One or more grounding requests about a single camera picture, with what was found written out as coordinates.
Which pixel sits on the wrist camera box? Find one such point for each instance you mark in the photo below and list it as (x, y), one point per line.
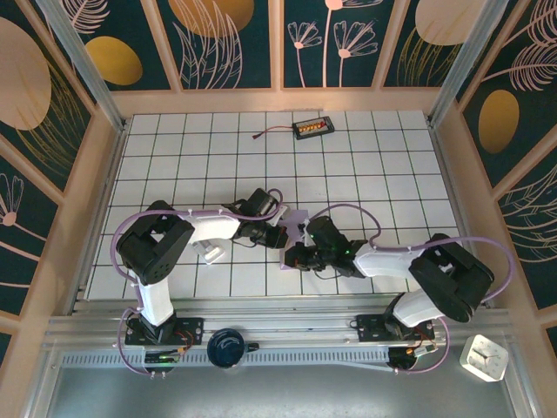
(261, 201)
(324, 235)

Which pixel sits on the silver metal block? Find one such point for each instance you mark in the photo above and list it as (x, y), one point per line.
(211, 253)

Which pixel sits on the large wall panel pale disc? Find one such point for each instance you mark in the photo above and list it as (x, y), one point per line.
(26, 78)

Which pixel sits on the wall panel pale disc stems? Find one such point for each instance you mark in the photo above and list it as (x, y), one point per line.
(426, 43)

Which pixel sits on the wall panel with flowers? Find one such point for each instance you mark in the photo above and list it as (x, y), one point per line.
(330, 43)

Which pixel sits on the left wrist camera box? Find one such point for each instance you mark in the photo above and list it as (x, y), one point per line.
(261, 201)

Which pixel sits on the small controller board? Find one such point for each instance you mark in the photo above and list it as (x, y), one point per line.
(411, 352)
(163, 358)

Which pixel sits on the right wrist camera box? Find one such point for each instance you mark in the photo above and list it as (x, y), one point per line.
(324, 235)

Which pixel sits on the lilac paper sheet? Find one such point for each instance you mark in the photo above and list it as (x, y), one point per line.
(292, 220)

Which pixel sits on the aluminium side rail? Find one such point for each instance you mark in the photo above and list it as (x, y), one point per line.
(111, 174)
(448, 174)

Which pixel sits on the wall panel oval and fern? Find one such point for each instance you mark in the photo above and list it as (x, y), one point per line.
(522, 65)

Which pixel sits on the dark blue cup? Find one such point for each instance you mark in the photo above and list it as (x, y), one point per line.
(224, 348)

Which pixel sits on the wall panel leaf outlines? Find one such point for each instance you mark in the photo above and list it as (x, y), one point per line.
(531, 226)

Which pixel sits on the white square clock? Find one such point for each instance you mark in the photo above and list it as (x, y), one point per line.
(483, 357)

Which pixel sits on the aluminium front rail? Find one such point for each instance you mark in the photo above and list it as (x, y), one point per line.
(283, 315)

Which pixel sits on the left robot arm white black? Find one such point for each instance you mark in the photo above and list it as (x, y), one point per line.
(152, 252)

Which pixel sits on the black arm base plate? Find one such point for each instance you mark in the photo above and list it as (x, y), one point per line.
(370, 324)
(193, 326)

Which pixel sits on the wall panel circle and leaves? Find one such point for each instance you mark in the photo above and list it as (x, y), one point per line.
(209, 43)

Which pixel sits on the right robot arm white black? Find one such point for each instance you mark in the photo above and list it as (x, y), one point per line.
(452, 278)

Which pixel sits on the black charger board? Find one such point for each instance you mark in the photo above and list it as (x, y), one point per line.
(313, 127)

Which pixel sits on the wall panel with yellow ellipse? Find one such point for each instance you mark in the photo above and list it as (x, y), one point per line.
(113, 61)

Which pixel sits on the aluminium corner post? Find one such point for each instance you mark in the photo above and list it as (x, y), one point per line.
(89, 69)
(462, 65)

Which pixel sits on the wall panel single flower outline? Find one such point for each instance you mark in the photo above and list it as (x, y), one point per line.
(17, 226)

